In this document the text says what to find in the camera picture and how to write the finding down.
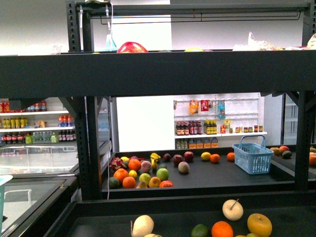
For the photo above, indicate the yellow apple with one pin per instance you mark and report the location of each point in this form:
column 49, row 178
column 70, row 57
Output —
column 259, row 224

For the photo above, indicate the left drinks shelf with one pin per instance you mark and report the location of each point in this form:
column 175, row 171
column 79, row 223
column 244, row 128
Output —
column 47, row 121

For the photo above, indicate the white pear with stem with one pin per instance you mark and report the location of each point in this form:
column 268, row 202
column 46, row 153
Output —
column 232, row 209

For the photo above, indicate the pale white pear left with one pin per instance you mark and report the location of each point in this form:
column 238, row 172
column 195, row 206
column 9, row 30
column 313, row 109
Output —
column 142, row 226

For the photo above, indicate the white background store shelf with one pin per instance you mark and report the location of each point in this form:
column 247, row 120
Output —
column 217, row 120

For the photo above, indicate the large red apple top shelf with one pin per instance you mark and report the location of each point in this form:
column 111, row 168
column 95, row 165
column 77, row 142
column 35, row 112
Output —
column 131, row 47

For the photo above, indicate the glass freezer chest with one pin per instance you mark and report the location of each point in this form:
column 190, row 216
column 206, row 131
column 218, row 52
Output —
column 40, row 173

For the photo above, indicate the small blue background basket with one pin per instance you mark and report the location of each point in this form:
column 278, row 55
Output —
column 251, row 157

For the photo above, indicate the black metal shelf rack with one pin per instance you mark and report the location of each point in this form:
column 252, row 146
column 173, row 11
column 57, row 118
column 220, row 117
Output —
column 291, row 205

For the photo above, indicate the orange near front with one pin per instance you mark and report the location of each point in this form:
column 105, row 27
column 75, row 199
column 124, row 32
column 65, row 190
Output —
column 222, row 229

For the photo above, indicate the green lime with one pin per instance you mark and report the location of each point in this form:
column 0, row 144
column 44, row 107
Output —
column 199, row 230

